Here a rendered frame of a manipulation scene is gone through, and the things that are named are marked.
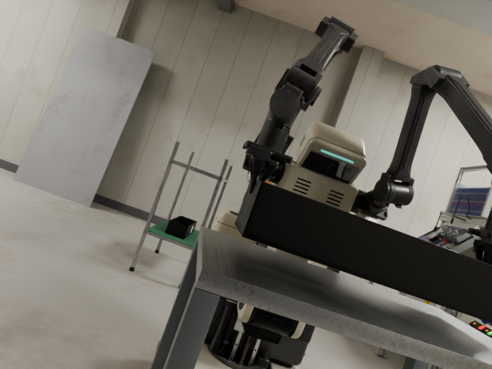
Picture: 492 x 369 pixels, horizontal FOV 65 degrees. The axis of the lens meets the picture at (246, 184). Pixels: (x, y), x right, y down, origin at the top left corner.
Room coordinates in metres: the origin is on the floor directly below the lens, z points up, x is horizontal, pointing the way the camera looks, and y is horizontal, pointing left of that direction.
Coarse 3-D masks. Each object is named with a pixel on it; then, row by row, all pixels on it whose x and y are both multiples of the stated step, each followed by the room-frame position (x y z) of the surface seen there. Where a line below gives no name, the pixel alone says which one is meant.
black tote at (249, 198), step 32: (256, 192) 0.75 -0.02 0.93; (288, 192) 0.74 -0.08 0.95; (256, 224) 0.73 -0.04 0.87; (288, 224) 0.74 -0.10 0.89; (320, 224) 0.75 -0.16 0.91; (352, 224) 0.75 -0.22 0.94; (320, 256) 0.75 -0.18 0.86; (352, 256) 0.76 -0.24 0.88; (384, 256) 0.76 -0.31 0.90; (416, 256) 0.77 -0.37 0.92; (448, 256) 0.78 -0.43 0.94; (416, 288) 0.77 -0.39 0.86; (448, 288) 0.78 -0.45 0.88; (480, 288) 0.79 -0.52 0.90
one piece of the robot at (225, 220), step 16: (224, 208) 1.78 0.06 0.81; (224, 224) 1.57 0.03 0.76; (224, 304) 1.58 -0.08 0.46; (224, 320) 1.51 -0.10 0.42; (208, 336) 1.58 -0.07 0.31; (224, 336) 1.53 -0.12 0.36; (240, 336) 1.53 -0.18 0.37; (240, 352) 1.55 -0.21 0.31; (256, 352) 1.56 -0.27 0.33; (272, 352) 1.61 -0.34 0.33; (288, 352) 1.62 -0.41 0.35; (304, 352) 1.63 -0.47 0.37
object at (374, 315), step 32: (192, 256) 0.97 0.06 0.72; (224, 256) 0.71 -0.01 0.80; (256, 256) 0.84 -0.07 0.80; (288, 256) 1.02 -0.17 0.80; (192, 288) 0.60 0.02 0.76; (224, 288) 0.57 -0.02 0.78; (256, 288) 0.57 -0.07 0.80; (288, 288) 0.63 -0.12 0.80; (320, 288) 0.73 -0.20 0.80; (352, 288) 0.87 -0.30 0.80; (192, 320) 0.56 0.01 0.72; (320, 320) 0.58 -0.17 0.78; (352, 320) 0.59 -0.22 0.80; (384, 320) 0.66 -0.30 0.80; (416, 320) 0.77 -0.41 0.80; (448, 320) 0.92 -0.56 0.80; (160, 352) 0.97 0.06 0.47; (192, 352) 0.56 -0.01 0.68; (416, 352) 0.60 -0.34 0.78; (448, 352) 0.61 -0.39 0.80; (480, 352) 0.68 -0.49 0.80
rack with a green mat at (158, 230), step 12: (192, 156) 3.97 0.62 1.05; (168, 168) 3.10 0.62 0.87; (192, 168) 3.10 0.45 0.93; (216, 192) 3.10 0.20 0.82; (156, 204) 3.10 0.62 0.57; (216, 204) 3.97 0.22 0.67; (168, 216) 3.97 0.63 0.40; (144, 228) 3.10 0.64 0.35; (156, 228) 3.30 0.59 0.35; (144, 240) 3.13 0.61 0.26; (168, 240) 3.10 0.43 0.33; (180, 240) 3.17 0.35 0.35; (192, 240) 3.36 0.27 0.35; (156, 252) 3.97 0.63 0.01; (192, 252) 3.10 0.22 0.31; (132, 264) 3.10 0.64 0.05
